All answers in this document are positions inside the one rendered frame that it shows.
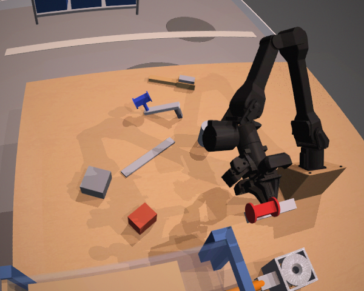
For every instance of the grey flat bar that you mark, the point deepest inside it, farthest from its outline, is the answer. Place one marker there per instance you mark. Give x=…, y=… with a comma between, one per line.
x=147, y=157

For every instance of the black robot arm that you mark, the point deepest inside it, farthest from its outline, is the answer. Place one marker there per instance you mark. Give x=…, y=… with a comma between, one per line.
x=237, y=128

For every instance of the blue flat bar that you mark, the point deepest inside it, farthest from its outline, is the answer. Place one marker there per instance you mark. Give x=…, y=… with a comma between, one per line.
x=239, y=260

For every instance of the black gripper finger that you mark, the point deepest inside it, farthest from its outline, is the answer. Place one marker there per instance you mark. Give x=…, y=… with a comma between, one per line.
x=269, y=186
x=257, y=192

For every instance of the grey cylinder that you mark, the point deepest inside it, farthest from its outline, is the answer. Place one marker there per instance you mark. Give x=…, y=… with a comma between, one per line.
x=203, y=126

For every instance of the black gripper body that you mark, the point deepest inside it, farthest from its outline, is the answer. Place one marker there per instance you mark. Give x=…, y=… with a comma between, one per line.
x=266, y=165

